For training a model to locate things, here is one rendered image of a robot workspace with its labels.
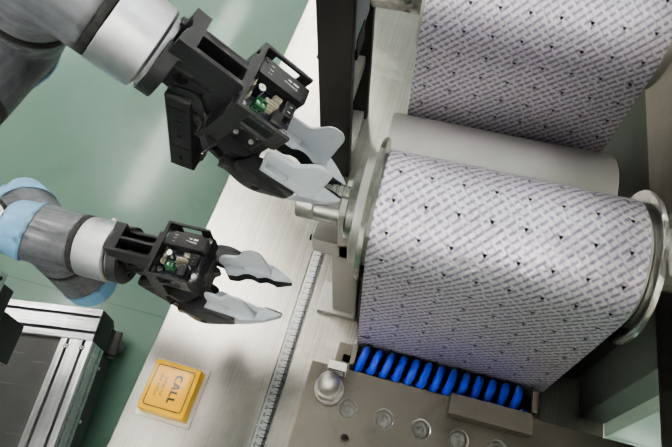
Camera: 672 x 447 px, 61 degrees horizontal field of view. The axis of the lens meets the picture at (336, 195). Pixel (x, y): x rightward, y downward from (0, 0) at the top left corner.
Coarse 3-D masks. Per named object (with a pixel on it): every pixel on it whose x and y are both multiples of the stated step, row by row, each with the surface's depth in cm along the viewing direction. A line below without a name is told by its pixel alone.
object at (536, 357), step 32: (384, 320) 64; (416, 320) 61; (448, 320) 59; (480, 320) 57; (416, 352) 70; (448, 352) 67; (480, 352) 64; (512, 352) 62; (544, 352) 59; (576, 352) 57; (512, 384) 70; (544, 384) 67
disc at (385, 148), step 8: (384, 144) 53; (384, 152) 52; (376, 160) 51; (376, 168) 51; (376, 176) 50; (376, 184) 51; (368, 192) 50; (368, 200) 50; (368, 208) 50; (368, 216) 50; (360, 232) 50; (360, 240) 50; (360, 248) 51; (360, 256) 51; (360, 264) 54; (360, 272) 56
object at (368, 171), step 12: (372, 156) 54; (372, 168) 53; (384, 168) 53; (360, 192) 52; (360, 204) 52; (372, 204) 51; (360, 216) 52; (372, 216) 51; (348, 240) 53; (348, 252) 54; (648, 276) 48
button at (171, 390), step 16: (160, 368) 81; (176, 368) 81; (192, 368) 81; (160, 384) 79; (176, 384) 79; (192, 384) 79; (144, 400) 78; (160, 400) 78; (176, 400) 78; (192, 400) 79; (176, 416) 77
